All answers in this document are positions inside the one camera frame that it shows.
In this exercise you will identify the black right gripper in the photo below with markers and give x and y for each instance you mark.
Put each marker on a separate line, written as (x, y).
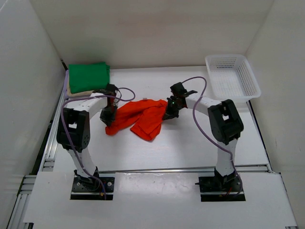
(169, 114)

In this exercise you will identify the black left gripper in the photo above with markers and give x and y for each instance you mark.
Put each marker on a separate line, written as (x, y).
(107, 119)

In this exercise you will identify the orange t shirt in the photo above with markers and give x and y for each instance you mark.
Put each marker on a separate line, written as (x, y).
(144, 118)

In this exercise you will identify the beige t shirt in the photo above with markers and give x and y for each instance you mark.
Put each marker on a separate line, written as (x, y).
(69, 94)

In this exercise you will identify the green t shirt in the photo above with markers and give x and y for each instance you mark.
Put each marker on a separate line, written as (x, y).
(88, 77)

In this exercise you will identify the purple t shirt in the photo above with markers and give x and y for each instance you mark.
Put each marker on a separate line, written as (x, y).
(65, 84)

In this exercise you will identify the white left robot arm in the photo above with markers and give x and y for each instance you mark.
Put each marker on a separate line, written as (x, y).
(74, 130)

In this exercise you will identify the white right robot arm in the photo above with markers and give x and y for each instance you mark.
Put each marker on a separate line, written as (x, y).
(226, 127)

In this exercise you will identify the white plastic basket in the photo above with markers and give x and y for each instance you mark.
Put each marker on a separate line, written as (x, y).
(231, 77)

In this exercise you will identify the white front cover board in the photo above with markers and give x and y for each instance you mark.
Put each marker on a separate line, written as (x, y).
(159, 201)

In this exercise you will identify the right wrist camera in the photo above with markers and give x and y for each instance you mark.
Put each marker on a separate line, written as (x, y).
(178, 90)

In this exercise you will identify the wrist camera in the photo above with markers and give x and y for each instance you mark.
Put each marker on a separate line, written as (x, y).
(178, 90)
(111, 90)

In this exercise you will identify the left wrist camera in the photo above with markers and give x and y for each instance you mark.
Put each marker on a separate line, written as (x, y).
(111, 90)

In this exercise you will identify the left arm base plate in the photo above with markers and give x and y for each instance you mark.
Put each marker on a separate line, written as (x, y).
(85, 191)

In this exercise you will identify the aluminium table edge rail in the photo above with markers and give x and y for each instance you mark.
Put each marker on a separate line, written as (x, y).
(49, 155)

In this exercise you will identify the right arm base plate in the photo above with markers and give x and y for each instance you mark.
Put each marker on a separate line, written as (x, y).
(211, 191)

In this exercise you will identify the aluminium front rail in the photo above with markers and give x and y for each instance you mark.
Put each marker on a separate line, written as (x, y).
(252, 168)

